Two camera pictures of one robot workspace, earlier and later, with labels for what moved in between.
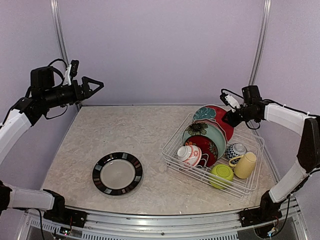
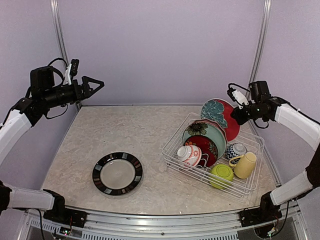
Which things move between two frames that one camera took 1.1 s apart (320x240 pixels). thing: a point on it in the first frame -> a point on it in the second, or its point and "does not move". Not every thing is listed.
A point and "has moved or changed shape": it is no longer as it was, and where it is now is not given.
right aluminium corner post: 262,42 does not move
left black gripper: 86,91 does not move
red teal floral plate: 214,113 has moved or changed shape
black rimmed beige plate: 117,173 does not move
